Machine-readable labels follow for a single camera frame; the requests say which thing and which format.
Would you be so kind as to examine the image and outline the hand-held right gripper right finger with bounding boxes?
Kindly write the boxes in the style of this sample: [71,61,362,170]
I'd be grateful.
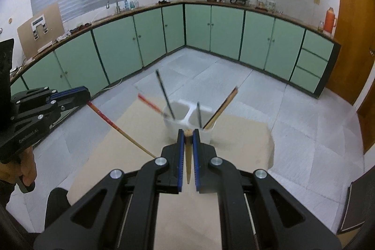
[192,129,343,250]

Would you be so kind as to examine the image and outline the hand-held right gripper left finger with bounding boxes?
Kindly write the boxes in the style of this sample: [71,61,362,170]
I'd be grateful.
[34,128,186,250]

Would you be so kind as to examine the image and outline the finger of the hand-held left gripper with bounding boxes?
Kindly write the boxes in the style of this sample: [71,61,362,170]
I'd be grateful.
[15,93,92,129]
[11,86,90,105]

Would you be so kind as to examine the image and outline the light wooden chopstick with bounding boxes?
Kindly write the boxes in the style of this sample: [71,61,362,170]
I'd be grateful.
[184,128,194,184]

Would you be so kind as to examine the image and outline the white two-compartment utensil holder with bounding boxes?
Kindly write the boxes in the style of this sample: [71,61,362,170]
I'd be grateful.
[163,98,219,145]

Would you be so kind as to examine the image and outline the red chopstick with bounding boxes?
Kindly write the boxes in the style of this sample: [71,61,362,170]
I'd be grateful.
[138,93,170,119]
[87,101,157,159]

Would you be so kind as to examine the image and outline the brown wooden chopstick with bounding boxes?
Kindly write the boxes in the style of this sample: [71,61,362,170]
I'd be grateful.
[205,88,238,130]
[203,86,236,129]

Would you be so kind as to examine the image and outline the person's left hand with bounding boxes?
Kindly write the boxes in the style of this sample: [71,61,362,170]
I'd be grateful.
[19,147,38,186]

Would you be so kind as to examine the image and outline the brown cardboard sheet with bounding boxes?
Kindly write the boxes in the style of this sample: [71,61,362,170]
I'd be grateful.
[69,99,276,250]

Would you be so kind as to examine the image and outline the brown cardboard board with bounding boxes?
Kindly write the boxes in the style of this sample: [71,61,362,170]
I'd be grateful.
[17,2,65,60]

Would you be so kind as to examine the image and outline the white device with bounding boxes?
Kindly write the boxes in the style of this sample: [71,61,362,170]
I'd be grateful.
[31,14,49,40]

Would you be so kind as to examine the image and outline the row of green lower cabinets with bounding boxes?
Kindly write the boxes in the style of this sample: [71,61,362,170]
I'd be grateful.
[10,0,342,98]

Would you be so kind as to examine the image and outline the black flat board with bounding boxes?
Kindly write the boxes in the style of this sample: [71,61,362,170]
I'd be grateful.
[340,182,365,234]

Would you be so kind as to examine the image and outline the group of glass jars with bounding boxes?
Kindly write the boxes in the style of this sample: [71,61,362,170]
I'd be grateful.
[249,0,277,12]

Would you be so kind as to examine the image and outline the brown wooden door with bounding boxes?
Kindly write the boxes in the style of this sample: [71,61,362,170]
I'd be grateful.
[356,83,375,154]
[325,0,375,105]

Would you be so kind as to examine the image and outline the orange gas cylinder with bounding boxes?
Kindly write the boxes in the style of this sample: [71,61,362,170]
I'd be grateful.
[323,7,337,34]

